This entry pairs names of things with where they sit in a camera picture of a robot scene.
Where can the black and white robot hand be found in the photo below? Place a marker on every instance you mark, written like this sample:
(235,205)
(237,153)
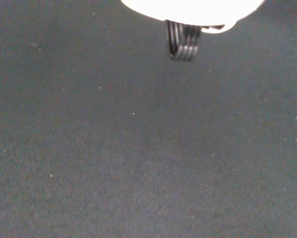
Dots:
(188,10)

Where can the black bench cloth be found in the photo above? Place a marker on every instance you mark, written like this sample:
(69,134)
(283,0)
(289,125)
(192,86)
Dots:
(113,148)

